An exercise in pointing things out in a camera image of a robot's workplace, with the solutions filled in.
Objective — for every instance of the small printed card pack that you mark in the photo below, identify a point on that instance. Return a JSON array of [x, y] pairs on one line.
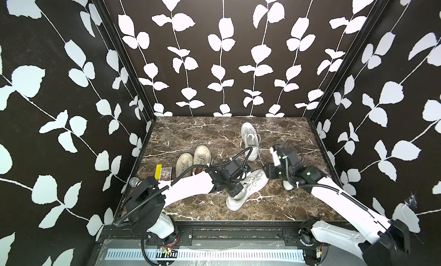
[[165, 173]]

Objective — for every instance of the beige sneaker one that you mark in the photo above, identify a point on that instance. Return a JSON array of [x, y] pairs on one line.
[[202, 156], [184, 162]]

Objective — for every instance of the white slotted cable duct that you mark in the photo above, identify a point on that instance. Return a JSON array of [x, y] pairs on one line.
[[284, 255]]

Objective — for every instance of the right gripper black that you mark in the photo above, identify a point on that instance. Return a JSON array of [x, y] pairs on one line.
[[270, 168]]

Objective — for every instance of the white shoe insole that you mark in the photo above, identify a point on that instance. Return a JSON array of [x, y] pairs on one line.
[[287, 185]]

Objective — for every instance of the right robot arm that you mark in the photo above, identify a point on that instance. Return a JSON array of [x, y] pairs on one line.
[[375, 239]]

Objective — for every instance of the beige sneaker right one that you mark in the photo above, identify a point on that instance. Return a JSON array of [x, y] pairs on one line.
[[202, 156]]

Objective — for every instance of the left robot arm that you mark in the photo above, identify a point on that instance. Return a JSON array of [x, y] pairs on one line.
[[144, 206]]

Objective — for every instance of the white sneaker one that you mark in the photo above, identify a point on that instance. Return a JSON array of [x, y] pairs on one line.
[[254, 182], [251, 139]]

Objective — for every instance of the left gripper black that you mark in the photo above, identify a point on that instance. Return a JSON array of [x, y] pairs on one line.
[[239, 187]]

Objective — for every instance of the beige sneaker left one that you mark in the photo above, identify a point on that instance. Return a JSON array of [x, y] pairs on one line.
[[184, 162]]

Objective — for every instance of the yellow small box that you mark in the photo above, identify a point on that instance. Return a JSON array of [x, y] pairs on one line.
[[158, 172]]

